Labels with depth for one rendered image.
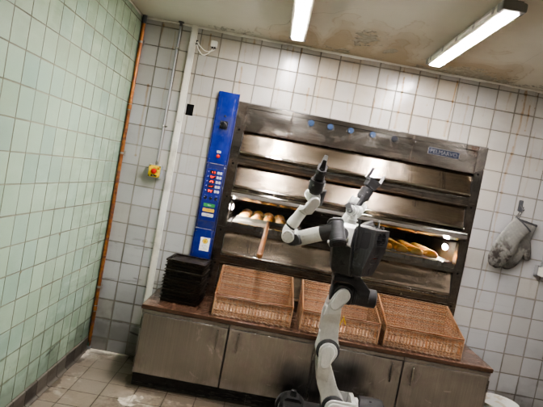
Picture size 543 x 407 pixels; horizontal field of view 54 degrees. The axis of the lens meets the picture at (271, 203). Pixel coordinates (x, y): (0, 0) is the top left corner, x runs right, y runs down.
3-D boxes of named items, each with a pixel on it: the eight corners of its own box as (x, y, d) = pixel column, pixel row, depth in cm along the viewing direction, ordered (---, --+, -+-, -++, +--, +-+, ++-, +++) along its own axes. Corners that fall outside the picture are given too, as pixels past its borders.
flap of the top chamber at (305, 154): (238, 154, 408) (244, 131, 414) (468, 198, 409) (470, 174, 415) (238, 152, 404) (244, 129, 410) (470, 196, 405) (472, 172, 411)
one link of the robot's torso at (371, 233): (385, 280, 328) (396, 224, 326) (360, 283, 300) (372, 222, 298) (343, 268, 345) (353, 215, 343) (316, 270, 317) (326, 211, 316)
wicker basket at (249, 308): (216, 298, 412) (222, 263, 411) (288, 311, 414) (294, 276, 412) (209, 314, 364) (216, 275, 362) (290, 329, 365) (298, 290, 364)
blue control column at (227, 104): (203, 304, 607) (237, 118, 596) (216, 307, 608) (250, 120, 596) (170, 364, 415) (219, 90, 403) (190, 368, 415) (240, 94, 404)
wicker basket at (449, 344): (369, 326, 414) (376, 291, 412) (441, 340, 413) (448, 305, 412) (380, 346, 365) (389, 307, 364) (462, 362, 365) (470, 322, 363)
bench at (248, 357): (146, 358, 418) (159, 287, 415) (449, 415, 419) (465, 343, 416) (127, 387, 362) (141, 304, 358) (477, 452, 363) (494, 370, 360)
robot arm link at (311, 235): (291, 245, 323) (326, 238, 315) (284, 250, 311) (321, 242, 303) (286, 228, 322) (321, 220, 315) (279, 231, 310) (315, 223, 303)
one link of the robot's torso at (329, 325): (334, 357, 336) (353, 286, 334) (336, 367, 319) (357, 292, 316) (310, 350, 336) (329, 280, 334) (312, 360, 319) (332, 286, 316)
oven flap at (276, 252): (220, 254, 412) (226, 229, 418) (448, 296, 413) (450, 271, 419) (220, 253, 408) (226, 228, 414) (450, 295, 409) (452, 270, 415)
